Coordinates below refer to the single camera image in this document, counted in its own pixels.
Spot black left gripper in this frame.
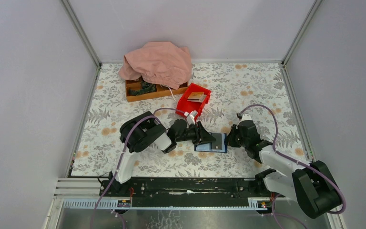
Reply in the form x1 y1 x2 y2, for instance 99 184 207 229
174 120 215 145

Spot navy blue card holder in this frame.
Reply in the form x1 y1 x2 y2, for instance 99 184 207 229
194 133 227 153

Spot grey card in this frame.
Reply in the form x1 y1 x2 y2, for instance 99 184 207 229
211 133 224 150

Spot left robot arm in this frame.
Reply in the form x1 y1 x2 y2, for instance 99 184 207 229
110 112 217 196

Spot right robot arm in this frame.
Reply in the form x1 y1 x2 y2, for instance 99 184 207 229
225 120 345 219

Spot red plastic bin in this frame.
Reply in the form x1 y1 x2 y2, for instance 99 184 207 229
176 83 211 121

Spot wooden tray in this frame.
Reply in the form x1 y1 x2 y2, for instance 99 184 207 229
125 78 189 102

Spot pink cloth garment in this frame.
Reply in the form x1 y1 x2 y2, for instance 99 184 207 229
119 42 192 89

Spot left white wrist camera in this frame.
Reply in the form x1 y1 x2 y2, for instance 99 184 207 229
184 110 198 125

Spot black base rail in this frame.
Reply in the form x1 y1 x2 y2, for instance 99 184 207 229
99 177 277 208

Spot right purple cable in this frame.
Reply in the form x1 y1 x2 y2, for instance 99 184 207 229
236 104 347 229

